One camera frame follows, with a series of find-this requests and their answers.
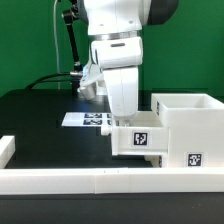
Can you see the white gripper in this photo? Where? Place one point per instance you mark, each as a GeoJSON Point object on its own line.
{"type": "Point", "coordinates": [118, 61]}

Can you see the white drawer tray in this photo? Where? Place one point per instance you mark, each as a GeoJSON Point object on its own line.
{"type": "Point", "coordinates": [145, 135]}
{"type": "Point", "coordinates": [157, 161]}

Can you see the white drawer cabinet box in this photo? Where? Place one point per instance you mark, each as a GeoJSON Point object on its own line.
{"type": "Point", "coordinates": [196, 128]}

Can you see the white front drawer tray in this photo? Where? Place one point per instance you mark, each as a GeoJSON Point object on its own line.
{"type": "Point", "coordinates": [157, 161]}

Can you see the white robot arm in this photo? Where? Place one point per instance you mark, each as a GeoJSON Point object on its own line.
{"type": "Point", "coordinates": [119, 19]}

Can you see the white fiducial marker sheet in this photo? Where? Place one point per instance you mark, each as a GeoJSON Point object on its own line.
{"type": "Point", "coordinates": [84, 119]}

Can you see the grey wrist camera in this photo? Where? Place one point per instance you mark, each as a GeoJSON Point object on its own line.
{"type": "Point", "coordinates": [92, 83]}

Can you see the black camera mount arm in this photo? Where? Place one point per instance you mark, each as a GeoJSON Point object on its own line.
{"type": "Point", "coordinates": [69, 17]}

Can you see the white U-shaped fence wall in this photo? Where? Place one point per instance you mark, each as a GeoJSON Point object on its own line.
{"type": "Point", "coordinates": [103, 180]}

